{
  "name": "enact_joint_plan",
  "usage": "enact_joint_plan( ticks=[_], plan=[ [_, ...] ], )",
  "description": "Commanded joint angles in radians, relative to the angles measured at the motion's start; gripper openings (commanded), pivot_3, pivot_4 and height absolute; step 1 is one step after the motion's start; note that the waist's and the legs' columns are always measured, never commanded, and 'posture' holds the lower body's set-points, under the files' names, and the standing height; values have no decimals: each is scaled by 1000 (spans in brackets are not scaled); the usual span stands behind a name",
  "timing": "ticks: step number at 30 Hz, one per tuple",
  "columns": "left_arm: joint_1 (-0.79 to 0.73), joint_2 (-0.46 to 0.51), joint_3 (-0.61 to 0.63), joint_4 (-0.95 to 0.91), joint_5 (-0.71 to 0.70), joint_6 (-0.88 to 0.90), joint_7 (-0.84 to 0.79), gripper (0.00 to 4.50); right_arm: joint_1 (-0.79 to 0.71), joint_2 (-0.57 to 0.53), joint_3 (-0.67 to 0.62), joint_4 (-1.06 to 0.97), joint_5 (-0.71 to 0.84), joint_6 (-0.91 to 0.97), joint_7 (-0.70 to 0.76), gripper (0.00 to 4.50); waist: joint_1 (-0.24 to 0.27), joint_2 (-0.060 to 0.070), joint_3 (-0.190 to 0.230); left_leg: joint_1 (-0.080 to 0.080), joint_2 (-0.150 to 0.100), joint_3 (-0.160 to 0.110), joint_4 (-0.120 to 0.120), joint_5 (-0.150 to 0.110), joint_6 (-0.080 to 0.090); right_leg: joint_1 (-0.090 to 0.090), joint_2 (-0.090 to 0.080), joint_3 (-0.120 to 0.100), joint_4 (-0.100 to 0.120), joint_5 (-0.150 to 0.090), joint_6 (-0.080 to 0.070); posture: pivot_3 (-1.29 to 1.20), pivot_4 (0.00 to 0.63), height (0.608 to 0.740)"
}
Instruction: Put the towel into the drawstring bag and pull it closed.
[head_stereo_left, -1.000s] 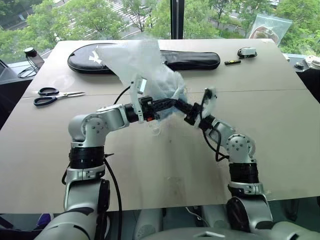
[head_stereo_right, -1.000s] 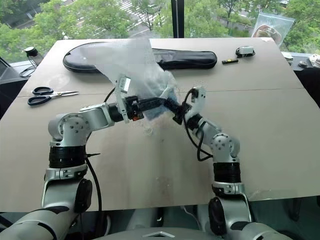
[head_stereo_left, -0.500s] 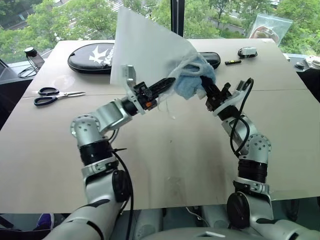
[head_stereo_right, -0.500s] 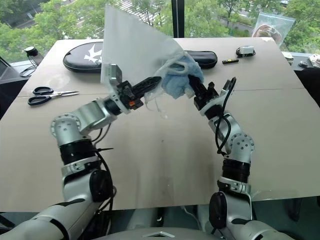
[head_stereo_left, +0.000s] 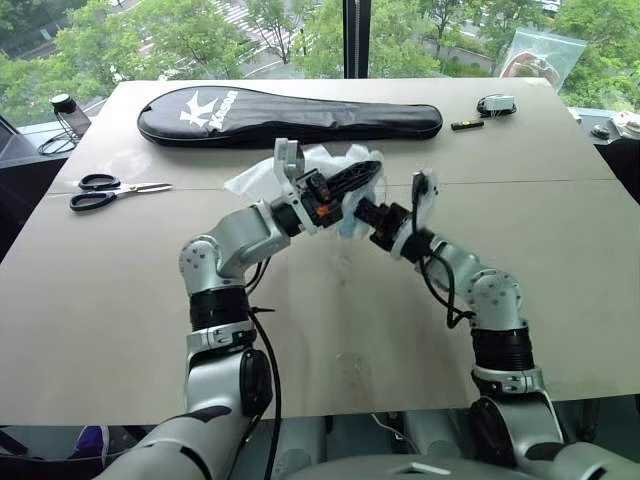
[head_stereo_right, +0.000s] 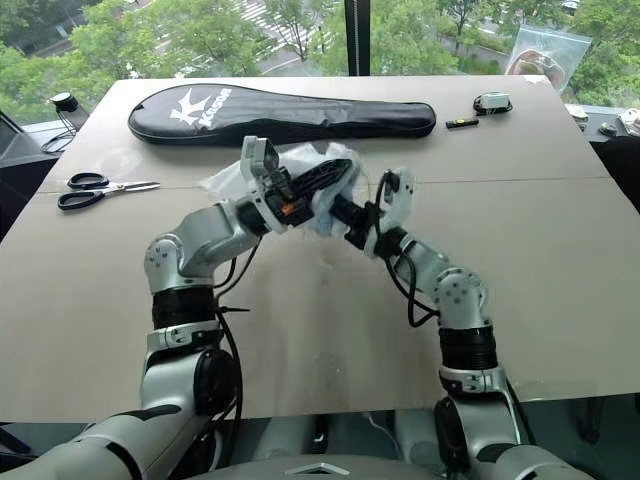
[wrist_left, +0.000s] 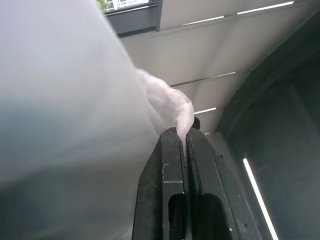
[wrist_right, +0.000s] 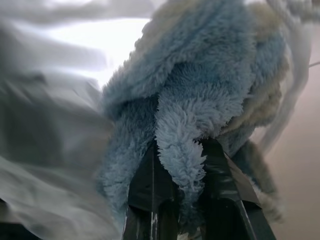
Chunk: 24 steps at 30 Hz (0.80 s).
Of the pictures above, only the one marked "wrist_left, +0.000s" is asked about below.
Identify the white ceiling light strip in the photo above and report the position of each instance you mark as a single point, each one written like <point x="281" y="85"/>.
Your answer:
<point x="205" y="110"/>
<point x="260" y="197"/>
<point x="221" y="75"/>
<point x="265" y="7"/>
<point x="203" y="20"/>

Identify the dark grey curved panel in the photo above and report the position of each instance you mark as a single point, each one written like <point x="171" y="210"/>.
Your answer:
<point x="282" y="112"/>

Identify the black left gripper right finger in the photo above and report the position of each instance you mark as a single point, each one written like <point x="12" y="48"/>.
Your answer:
<point x="212" y="180"/>

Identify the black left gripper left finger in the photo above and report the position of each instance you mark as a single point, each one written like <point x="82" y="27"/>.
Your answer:
<point x="155" y="190"/>

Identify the window with dark frame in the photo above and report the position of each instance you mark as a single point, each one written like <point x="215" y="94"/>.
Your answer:
<point x="135" y="17"/>

